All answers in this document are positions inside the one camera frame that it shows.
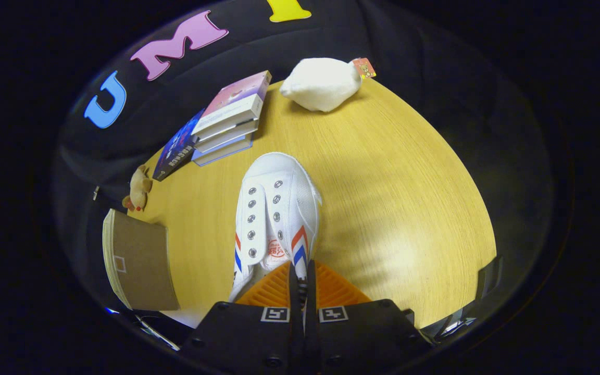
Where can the white striped canvas shoe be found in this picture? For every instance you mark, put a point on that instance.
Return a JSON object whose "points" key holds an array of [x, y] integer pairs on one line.
{"points": [[279, 198]]}

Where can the light blue book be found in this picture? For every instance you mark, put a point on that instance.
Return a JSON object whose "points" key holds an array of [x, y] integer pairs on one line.
{"points": [[222, 152]]}

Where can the pink cover book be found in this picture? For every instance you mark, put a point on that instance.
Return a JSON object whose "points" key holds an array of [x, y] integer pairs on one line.
{"points": [[232, 101]]}

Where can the white thick book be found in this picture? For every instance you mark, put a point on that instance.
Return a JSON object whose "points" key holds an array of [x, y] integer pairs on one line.
{"points": [[227, 136]]}

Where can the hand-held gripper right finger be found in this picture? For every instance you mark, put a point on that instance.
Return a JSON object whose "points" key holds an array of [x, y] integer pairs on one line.
{"points": [[312, 333]]}

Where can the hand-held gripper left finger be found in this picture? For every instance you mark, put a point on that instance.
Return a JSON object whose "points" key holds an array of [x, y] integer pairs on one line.
{"points": [[295, 333]]}

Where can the beige plush dog toy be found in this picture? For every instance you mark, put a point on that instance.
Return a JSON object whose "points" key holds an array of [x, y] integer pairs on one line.
{"points": [[138, 190]]}

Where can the dark blue book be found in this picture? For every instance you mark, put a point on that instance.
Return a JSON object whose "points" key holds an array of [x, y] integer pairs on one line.
{"points": [[177, 148]]}

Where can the white plush toy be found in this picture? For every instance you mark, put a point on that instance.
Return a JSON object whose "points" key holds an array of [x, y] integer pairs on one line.
{"points": [[323, 83]]}

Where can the black backdrop cloth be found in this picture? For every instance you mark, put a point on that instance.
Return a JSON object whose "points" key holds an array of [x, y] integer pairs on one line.
{"points": [[435, 78]]}

